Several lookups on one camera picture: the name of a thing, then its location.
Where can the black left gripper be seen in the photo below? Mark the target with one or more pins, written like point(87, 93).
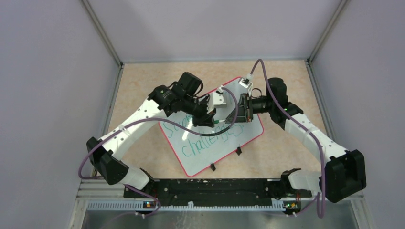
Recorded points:
point(206, 119)

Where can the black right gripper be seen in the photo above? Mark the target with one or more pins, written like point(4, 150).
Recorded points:
point(243, 114)

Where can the pink framed whiteboard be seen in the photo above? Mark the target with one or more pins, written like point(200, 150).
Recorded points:
point(195, 151)

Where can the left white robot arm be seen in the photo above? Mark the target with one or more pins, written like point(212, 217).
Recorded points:
point(107, 152)

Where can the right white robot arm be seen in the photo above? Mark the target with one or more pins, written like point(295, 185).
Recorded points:
point(342, 172)

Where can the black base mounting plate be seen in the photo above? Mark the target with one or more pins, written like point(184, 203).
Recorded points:
point(221, 192)

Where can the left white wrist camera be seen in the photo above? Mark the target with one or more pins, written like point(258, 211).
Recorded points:
point(216, 100)

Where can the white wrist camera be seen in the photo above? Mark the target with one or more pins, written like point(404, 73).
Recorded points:
point(216, 100)
point(247, 83)

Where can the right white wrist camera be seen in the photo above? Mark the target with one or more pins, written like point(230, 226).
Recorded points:
point(247, 83)

